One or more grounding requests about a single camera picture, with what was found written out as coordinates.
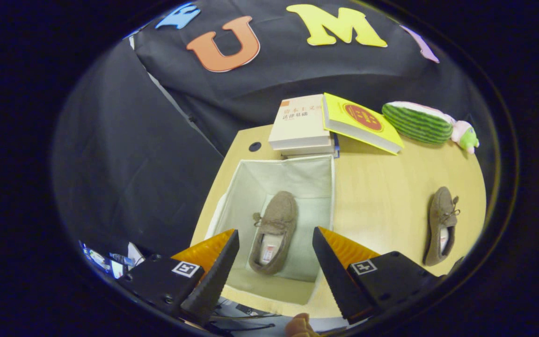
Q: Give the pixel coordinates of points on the beige cover book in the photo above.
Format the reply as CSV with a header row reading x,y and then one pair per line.
x,y
297,128

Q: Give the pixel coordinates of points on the watermelon slice plush toy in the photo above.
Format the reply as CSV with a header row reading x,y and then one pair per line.
x,y
414,124

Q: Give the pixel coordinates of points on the blue white plastic packets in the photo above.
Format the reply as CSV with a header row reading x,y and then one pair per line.
x,y
115,260

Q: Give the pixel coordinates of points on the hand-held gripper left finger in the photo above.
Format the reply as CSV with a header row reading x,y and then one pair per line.
x,y
215,276

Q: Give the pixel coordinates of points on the pink and green plush toy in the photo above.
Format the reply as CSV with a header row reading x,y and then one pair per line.
x,y
468,135

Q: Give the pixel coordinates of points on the black backdrop cloth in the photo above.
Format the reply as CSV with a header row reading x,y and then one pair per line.
x,y
134,164

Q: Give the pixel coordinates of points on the white paperback book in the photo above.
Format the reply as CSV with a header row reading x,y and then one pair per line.
x,y
307,152

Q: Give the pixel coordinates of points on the brown fuzzy shoe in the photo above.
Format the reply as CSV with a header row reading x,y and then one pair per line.
x,y
440,210
279,210

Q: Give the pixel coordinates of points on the yellow book with red circle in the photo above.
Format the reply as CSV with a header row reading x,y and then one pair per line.
x,y
339,112

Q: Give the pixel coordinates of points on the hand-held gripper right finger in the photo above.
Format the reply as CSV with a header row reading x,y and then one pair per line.
x,y
335,281

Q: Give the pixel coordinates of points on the pale green fabric storage box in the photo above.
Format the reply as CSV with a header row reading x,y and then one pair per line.
x,y
297,187

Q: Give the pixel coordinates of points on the blue cover book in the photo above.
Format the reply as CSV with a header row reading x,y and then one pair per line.
x,y
336,147

